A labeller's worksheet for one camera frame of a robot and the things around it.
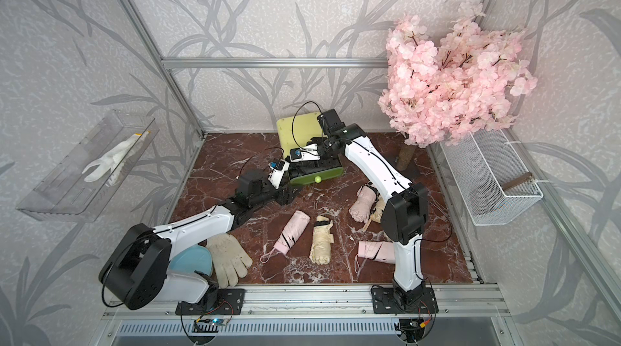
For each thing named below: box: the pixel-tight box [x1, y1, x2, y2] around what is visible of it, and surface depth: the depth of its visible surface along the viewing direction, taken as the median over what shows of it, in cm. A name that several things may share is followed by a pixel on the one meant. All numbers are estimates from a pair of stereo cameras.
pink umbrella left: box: [260, 210, 311, 263], surface depth 86 cm
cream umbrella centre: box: [308, 215, 334, 266], surface depth 84 cm
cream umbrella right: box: [370, 194, 386, 224], surface depth 91 cm
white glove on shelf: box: [82, 130, 151, 186], surface depth 68 cm
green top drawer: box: [288, 156, 345, 186], surface depth 84 cm
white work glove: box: [206, 232, 254, 289], surface depth 83 cm
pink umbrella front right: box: [358, 240, 396, 265], surface depth 82 cm
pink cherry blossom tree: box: [377, 3, 538, 171], surface depth 65 cm
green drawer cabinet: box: [276, 112, 344, 184], surface depth 83 cm
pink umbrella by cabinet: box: [349, 181, 381, 224], surface depth 93 cm
